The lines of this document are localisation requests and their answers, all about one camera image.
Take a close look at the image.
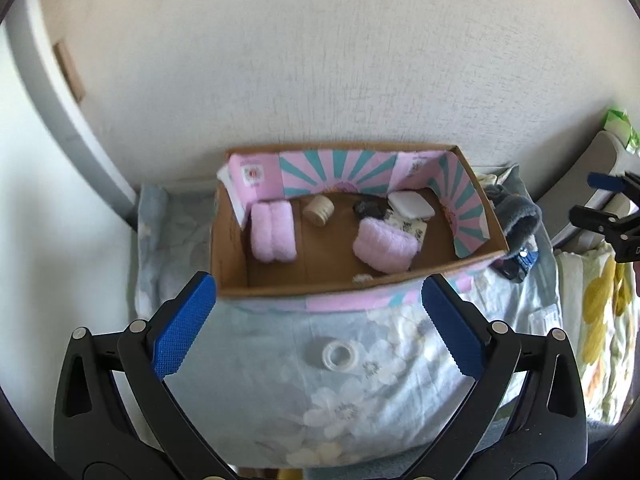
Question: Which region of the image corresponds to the white printed tissue pack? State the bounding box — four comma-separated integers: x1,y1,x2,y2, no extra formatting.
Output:
383,209,427,249

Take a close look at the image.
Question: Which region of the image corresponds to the white plastic case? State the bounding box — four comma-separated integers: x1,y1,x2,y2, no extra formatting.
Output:
387,191,435,220

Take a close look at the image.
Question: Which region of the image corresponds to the clear tape roll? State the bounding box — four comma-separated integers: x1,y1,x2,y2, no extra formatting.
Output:
321,339,359,373

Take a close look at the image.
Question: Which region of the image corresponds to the large pink fluffy roll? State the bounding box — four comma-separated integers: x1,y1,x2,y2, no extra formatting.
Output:
352,218,420,274

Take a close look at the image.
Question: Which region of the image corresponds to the small pink fluffy cloth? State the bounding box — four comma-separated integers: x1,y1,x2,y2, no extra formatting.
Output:
250,200,297,263

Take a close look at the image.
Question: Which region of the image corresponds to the black lens cylinder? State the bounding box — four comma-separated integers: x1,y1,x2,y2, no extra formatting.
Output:
352,198,387,220

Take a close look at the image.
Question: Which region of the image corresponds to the wooden spool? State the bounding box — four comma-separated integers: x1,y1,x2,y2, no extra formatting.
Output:
303,195,334,226

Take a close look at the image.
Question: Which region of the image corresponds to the yellow floral bedding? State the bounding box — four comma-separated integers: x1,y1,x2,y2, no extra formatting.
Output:
554,242,639,425

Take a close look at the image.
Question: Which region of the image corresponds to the green tissue box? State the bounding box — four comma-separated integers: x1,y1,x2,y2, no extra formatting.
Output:
603,108,640,155

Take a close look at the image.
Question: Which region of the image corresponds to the grey fluffy slipper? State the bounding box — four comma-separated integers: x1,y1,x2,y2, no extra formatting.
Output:
484,184,542,259

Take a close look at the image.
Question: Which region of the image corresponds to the blue tissue pack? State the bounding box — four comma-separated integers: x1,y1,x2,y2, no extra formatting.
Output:
491,247,539,283

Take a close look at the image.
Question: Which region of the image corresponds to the brown white plush toy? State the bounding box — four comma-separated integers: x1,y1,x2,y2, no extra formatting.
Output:
352,274,373,284

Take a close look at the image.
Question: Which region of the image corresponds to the cardboard box pink lining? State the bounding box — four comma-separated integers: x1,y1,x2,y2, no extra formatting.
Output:
210,142,508,312

